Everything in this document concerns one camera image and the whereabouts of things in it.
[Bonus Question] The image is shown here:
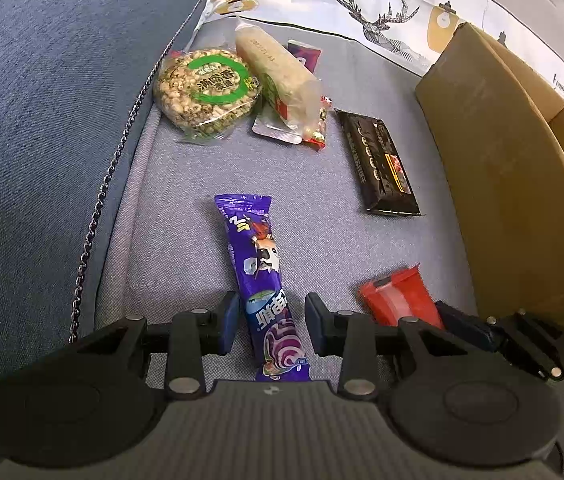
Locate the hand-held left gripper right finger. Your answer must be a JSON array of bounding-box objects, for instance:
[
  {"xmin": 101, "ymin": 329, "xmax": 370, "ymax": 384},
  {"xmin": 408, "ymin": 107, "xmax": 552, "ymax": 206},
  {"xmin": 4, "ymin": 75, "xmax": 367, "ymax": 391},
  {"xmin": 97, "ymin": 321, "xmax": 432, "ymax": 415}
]
[{"xmin": 304, "ymin": 291, "xmax": 465, "ymax": 402}]

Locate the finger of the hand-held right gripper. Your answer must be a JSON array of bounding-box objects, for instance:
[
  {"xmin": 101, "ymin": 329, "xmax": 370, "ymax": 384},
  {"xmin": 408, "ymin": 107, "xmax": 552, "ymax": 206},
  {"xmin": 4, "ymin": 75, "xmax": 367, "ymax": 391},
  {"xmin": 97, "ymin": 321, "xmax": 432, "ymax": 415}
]
[{"xmin": 433, "ymin": 300, "xmax": 564, "ymax": 387}]

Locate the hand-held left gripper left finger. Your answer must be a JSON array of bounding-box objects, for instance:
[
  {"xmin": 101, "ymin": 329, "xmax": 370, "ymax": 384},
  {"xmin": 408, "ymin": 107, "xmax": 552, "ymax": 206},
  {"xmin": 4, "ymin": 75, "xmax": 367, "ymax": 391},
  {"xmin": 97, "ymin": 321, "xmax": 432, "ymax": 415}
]
[{"xmin": 68, "ymin": 291, "xmax": 240, "ymax": 402}]

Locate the purple snack bar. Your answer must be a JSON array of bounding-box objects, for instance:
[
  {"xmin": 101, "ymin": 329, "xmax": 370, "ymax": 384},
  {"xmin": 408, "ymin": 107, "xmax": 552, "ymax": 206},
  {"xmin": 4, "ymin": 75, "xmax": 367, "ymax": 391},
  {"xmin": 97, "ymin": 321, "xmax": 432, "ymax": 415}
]
[{"xmin": 213, "ymin": 194, "xmax": 311, "ymax": 384}]

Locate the red snack packet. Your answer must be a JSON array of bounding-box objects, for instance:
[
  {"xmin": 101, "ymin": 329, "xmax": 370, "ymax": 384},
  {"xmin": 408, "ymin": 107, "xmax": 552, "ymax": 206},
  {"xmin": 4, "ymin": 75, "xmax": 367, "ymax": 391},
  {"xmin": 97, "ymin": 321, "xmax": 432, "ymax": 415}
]
[{"xmin": 359, "ymin": 265, "xmax": 446, "ymax": 332}]

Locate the cardboard box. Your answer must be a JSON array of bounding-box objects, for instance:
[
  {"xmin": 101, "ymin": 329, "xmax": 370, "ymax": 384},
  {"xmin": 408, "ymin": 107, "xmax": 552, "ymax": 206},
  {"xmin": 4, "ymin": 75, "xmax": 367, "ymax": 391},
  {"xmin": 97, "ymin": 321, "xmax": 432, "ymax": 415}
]
[{"xmin": 414, "ymin": 22, "xmax": 564, "ymax": 339}]

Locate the round green-label rice cracker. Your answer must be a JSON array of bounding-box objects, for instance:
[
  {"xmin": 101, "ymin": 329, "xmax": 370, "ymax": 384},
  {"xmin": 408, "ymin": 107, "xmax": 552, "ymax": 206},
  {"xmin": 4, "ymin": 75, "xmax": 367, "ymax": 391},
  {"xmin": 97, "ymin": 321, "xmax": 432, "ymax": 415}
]
[{"xmin": 153, "ymin": 47, "xmax": 266, "ymax": 144}]

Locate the clear-wrapped cream rice roll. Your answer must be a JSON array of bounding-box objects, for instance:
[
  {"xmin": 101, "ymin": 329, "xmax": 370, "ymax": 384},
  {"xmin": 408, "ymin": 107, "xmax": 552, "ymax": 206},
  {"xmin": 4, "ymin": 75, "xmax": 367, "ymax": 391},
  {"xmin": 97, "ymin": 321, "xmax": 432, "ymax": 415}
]
[{"xmin": 234, "ymin": 20, "xmax": 331, "ymax": 151}]

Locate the black chocolate bar packet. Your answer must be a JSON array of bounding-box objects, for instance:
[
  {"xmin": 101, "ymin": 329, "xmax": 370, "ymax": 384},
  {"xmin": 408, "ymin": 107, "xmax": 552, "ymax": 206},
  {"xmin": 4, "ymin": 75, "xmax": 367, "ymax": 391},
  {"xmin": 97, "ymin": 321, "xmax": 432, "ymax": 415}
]
[{"xmin": 335, "ymin": 108, "xmax": 422, "ymax": 217}]

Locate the silver-edged snack pouch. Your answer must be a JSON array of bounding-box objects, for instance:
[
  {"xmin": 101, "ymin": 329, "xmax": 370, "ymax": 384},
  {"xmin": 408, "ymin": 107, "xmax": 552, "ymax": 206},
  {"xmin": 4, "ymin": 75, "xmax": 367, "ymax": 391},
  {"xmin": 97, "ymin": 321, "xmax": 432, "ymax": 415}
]
[{"xmin": 252, "ymin": 80, "xmax": 306, "ymax": 146}]

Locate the small purple snack packet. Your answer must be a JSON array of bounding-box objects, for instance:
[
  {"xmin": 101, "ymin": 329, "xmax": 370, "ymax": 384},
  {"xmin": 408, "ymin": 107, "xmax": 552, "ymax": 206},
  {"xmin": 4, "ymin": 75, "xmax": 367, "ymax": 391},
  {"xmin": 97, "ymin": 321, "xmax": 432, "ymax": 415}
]
[{"xmin": 287, "ymin": 39, "xmax": 323, "ymax": 74}]

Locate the white deer-print cloth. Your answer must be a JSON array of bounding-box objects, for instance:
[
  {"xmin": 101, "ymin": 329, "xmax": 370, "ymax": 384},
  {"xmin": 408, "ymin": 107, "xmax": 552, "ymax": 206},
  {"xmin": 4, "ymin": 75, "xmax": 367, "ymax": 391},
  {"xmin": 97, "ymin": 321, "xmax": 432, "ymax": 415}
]
[{"xmin": 196, "ymin": 0, "xmax": 564, "ymax": 149}]

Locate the metal chain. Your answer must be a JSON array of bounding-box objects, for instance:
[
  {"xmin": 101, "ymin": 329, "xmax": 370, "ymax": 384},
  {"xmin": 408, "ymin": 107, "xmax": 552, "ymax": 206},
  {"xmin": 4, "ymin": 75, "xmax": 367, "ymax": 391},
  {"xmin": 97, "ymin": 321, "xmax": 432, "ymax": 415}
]
[{"xmin": 0, "ymin": 0, "xmax": 219, "ymax": 394}]

